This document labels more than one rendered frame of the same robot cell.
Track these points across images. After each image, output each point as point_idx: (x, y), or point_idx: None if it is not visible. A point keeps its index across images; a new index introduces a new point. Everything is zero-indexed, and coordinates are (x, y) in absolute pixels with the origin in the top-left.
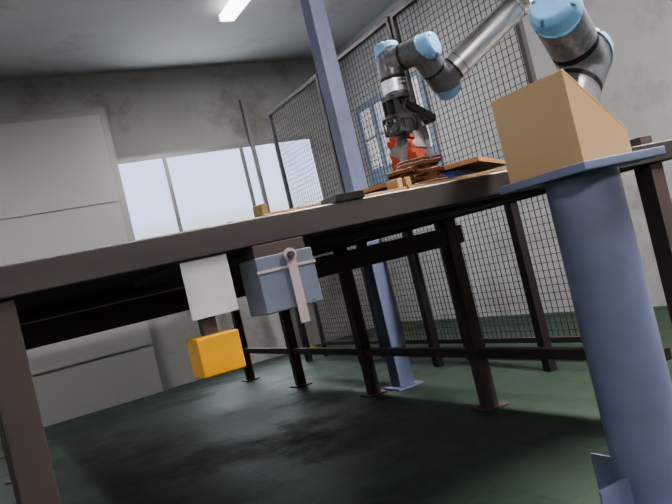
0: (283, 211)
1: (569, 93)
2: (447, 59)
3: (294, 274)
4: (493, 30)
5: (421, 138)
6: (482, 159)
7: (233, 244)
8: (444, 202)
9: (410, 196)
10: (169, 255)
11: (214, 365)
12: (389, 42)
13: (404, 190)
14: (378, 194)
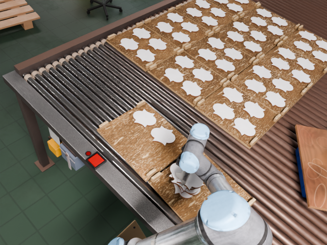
0: (102, 135)
1: None
2: (209, 176)
3: (67, 159)
4: None
5: (183, 176)
6: (319, 209)
7: (57, 135)
8: (125, 204)
9: (112, 188)
10: (43, 120)
11: (50, 149)
12: (192, 133)
13: (110, 185)
14: (134, 169)
